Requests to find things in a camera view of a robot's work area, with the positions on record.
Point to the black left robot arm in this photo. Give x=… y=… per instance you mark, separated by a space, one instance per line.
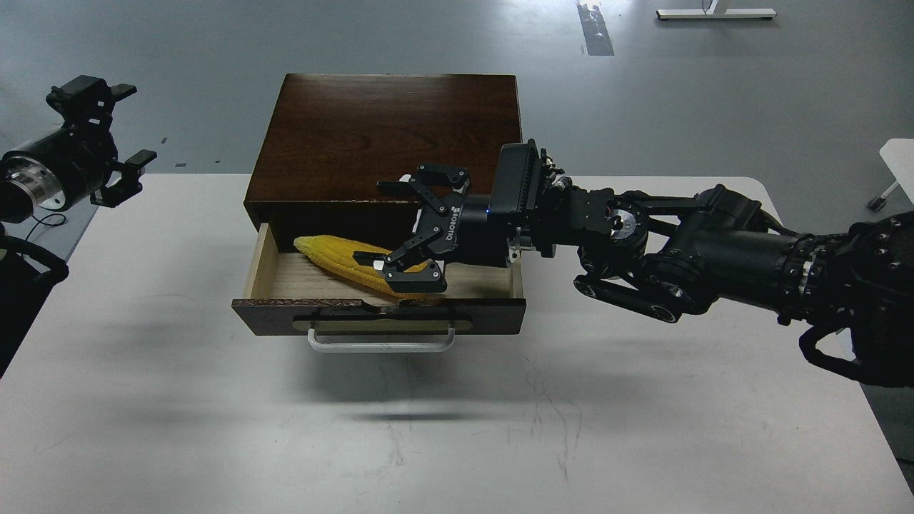
x=29 y=272

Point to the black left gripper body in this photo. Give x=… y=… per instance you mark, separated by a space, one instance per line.
x=58 y=170

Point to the yellow corn cob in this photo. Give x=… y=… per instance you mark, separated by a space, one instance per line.
x=335 y=255

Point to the white table edge at right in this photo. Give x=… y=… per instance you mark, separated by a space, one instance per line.
x=897 y=154

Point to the white metal stand base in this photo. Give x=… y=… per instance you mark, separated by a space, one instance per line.
x=710 y=10

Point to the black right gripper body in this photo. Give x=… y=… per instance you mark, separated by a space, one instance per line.
x=467 y=236

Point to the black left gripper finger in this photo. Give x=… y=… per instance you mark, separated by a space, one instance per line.
x=87 y=103
x=128 y=184

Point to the dark wooden drawer cabinet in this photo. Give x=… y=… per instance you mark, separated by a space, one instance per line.
x=331 y=137

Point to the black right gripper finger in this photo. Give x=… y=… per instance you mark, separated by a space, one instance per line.
x=409 y=269
x=426 y=177

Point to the wooden drawer with white handle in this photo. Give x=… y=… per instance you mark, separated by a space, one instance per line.
x=287 y=295

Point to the black tape strip on floor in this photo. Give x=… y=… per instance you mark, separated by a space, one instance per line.
x=597 y=40

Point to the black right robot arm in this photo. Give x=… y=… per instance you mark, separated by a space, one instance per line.
x=663 y=256

